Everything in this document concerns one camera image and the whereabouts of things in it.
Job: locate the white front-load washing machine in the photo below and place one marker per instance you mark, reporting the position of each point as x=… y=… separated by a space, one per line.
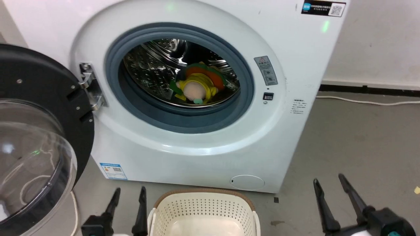
x=203 y=164

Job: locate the chrome door hinge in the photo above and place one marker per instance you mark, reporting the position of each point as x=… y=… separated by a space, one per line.
x=92 y=88

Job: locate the black round washer door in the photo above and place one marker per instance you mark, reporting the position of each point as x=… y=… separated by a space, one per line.
x=39 y=78

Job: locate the oval filter access cover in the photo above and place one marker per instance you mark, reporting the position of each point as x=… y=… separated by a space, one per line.
x=247 y=182

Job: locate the blue energy label sticker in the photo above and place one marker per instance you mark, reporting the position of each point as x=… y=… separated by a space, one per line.
x=113 y=171

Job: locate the stainless steel washer drum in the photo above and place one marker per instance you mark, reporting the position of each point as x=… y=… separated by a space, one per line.
x=151 y=72

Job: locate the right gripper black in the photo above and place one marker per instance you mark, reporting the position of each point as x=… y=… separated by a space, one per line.
x=387 y=224

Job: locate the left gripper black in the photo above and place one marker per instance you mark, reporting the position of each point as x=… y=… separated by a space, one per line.
x=96 y=227

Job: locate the small yellow floor scrap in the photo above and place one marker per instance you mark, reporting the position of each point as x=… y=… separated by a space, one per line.
x=417 y=190

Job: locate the grey rubber door gasket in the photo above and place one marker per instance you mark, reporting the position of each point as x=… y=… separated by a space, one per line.
x=183 y=119

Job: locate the grey warning label sticker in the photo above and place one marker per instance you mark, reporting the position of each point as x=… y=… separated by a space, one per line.
x=266 y=70

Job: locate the white perforated laundry basket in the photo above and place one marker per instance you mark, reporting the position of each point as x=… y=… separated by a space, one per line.
x=203 y=209

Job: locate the black wall baseboard strip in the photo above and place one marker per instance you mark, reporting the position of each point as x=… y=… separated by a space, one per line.
x=377 y=90

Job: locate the colourful plush doll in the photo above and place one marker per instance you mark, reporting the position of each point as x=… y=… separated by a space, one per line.
x=197 y=87

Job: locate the black QR code sticker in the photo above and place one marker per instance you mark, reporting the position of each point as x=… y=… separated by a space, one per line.
x=323 y=8

